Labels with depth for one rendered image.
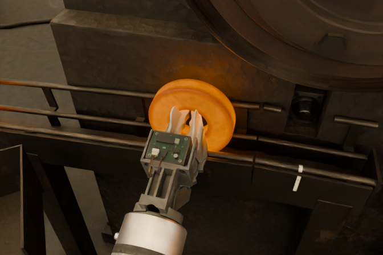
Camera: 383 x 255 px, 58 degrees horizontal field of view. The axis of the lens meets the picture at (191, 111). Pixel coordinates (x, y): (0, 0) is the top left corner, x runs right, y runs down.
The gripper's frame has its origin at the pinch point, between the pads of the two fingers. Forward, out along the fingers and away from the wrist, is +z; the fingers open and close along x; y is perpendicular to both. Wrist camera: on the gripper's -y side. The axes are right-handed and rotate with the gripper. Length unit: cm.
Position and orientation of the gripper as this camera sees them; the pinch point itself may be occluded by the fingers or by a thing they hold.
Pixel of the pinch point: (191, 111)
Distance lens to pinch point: 60.7
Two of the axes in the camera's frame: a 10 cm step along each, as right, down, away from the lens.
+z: 2.4, -8.2, 5.2
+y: -0.7, -5.5, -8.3
